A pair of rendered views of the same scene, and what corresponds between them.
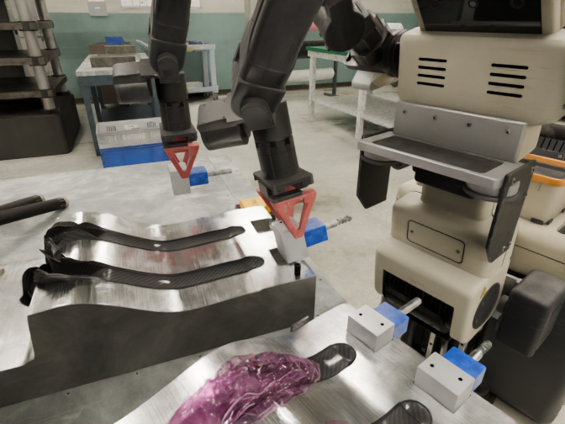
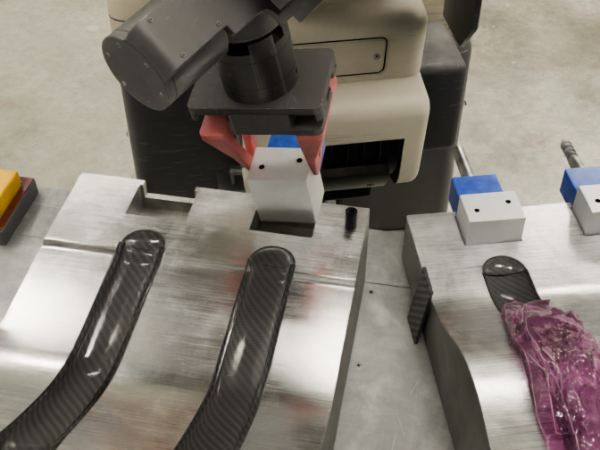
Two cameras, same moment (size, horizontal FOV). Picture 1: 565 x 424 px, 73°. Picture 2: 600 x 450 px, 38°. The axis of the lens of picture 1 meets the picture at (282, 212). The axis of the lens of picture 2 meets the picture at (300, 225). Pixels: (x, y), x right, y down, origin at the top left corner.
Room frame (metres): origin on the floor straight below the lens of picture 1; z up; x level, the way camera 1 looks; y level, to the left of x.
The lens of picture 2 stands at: (0.23, 0.46, 1.40)
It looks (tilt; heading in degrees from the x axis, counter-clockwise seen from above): 43 degrees down; 302
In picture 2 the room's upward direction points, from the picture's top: straight up
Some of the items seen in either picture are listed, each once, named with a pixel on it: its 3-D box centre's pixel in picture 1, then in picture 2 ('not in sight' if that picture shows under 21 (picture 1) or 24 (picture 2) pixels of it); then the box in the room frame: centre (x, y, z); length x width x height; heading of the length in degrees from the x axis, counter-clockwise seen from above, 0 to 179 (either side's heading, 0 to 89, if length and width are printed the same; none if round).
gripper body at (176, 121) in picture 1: (176, 118); not in sight; (0.76, 0.21, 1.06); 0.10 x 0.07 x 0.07; 20
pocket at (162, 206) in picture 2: (265, 233); (165, 215); (0.63, 0.03, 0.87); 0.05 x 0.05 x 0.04; 21
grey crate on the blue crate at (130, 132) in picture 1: (133, 132); not in sight; (3.50, 1.39, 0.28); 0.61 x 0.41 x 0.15; 111
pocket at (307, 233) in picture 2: (286, 264); (286, 231); (0.53, -0.01, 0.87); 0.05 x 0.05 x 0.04; 21
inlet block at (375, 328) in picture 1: (391, 319); (474, 193); (0.42, -0.16, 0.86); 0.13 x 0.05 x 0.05; 128
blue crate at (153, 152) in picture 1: (135, 150); not in sight; (3.50, 1.39, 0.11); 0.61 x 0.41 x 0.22; 111
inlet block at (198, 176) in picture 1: (201, 175); not in sight; (0.77, 0.17, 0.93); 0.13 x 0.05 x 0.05; 110
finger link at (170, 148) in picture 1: (182, 154); not in sight; (0.75, 0.21, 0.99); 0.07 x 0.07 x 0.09; 20
